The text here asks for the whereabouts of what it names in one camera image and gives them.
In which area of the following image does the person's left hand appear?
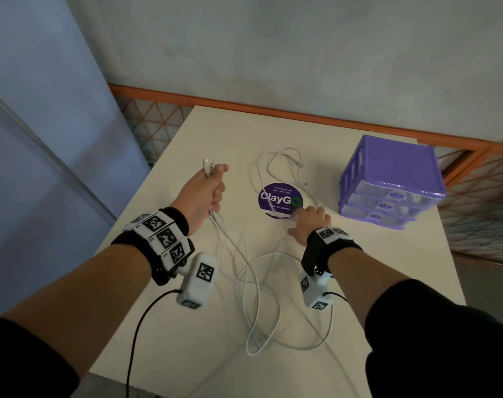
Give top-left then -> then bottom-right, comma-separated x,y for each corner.
170,163 -> 230,237

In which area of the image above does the person's right hand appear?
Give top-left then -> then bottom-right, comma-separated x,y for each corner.
287,206 -> 332,247

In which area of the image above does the blue-grey partition panel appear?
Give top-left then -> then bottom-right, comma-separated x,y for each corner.
0,0 -> 151,322

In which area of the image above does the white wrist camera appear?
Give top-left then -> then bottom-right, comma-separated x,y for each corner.
299,271 -> 333,312
176,252 -> 219,310

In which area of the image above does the person's right forearm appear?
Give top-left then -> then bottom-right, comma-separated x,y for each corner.
328,247 -> 420,328

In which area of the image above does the cream white table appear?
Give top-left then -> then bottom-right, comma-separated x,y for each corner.
88,105 -> 467,398

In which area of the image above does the black marker wristband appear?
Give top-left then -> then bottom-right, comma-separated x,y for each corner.
301,227 -> 363,276
111,207 -> 196,286

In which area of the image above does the grey metal pole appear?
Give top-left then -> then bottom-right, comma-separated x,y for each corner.
0,85 -> 118,227

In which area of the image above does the round purple sticker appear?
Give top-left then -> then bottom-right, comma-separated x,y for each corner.
258,182 -> 304,220

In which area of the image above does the white cable front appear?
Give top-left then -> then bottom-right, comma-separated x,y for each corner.
234,251 -> 334,356

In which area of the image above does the purple plastic drawer organizer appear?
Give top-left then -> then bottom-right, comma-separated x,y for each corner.
339,134 -> 448,232

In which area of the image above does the person's left forearm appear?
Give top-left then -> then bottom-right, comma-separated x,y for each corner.
0,243 -> 152,380

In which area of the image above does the black sleeve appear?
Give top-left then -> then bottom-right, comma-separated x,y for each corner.
0,318 -> 80,398
364,279 -> 503,398

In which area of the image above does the white cable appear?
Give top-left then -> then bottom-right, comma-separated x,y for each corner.
200,158 -> 283,357
234,251 -> 334,356
257,148 -> 320,220

